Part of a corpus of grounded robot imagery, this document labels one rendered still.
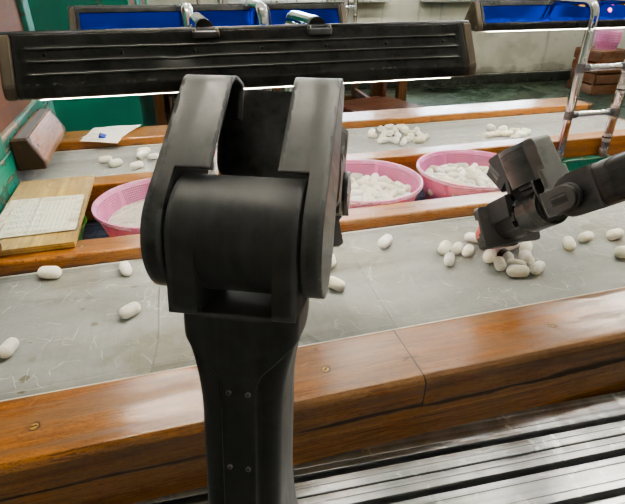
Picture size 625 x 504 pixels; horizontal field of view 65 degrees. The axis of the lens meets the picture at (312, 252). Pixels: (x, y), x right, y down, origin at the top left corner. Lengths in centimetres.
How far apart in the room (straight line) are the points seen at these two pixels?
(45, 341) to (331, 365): 39
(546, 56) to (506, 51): 56
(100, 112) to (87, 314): 276
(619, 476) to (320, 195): 56
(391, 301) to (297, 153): 53
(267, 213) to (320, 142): 5
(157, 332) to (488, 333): 44
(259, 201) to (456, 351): 45
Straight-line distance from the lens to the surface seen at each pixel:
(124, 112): 346
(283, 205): 24
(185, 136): 28
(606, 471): 71
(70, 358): 72
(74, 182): 120
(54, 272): 89
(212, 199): 25
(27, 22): 166
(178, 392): 59
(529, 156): 77
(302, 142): 26
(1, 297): 89
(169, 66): 68
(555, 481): 68
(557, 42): 716
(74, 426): 59
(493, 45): 669
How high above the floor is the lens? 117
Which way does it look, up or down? 29 degrees down
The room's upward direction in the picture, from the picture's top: straight up
